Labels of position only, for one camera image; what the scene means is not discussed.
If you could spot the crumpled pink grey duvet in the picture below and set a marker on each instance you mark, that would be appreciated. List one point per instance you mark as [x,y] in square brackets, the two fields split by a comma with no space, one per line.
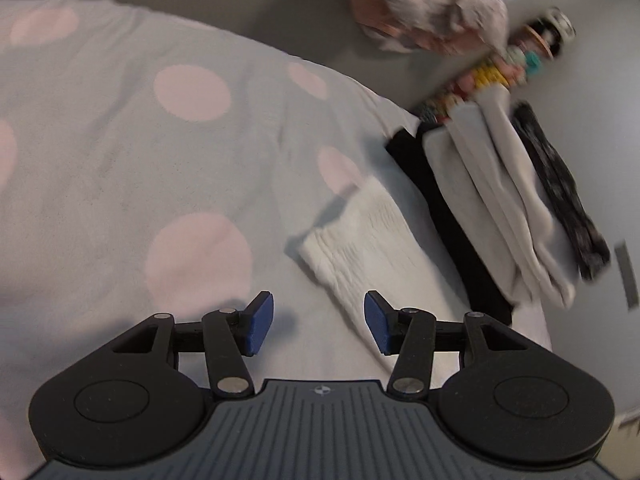
[446,27]

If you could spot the grey pink-dotted bedsheet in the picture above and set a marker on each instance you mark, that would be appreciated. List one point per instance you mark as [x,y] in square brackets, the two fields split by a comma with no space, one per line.
[150,163]

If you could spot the light grey folded garment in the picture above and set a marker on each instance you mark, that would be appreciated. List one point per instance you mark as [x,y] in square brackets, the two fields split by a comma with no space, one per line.
[519,208]

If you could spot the grey folded sweater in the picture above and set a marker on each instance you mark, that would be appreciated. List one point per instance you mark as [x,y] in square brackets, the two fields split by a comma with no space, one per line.
[471,213]

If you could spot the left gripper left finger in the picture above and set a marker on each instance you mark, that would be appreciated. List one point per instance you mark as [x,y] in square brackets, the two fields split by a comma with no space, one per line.
[150,390]

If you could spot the grey wall plate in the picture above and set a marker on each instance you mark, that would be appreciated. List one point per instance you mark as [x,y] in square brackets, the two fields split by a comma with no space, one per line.
[627,276]

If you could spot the white textured garment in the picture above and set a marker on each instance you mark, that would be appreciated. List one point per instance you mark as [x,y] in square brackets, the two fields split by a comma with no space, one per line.
[365,254]

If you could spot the plush toy column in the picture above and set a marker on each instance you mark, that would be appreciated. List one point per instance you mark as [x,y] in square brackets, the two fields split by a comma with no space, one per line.
[537,42]

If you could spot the black floral folded garment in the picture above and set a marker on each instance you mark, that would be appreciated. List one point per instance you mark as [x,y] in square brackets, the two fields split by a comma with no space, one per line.
[589,246]

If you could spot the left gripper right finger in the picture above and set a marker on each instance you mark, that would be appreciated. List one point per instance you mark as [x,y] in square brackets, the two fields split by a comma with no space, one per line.
[496,393]

